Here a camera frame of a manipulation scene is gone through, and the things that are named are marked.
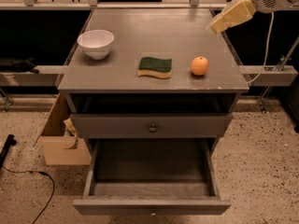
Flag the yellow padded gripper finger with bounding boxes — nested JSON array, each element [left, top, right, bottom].
[[207, 0, 257, 34]]

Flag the green yellow sponge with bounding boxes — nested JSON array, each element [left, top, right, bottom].
[[137, 57, 172, 79]]

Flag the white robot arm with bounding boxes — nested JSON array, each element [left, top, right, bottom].
[[206, 0, 299, 35]]

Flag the grey top drawer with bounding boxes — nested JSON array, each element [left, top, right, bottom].
[[70, 114, 233, 139]]

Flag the open grey middle drawer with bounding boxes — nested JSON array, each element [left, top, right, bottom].
[[73, 139, 231, 216]]

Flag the orange fruit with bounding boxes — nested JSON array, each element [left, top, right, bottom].
[[191, 57, 208, 76]]

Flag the white ceramic bowl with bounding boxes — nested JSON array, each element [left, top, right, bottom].
[[77, 30, 114, 60]]

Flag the cardboard box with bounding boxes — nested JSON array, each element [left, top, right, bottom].
[[38, 95, 92, 165]]

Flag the black stand foot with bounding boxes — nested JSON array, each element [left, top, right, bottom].
[[0, 134, 17, 168]]

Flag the black cloth on rail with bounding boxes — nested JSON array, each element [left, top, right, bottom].
[[0, 58, 39, 74]]

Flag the black floor cable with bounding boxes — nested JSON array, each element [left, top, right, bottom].
[[0, 165, 56, 224]]

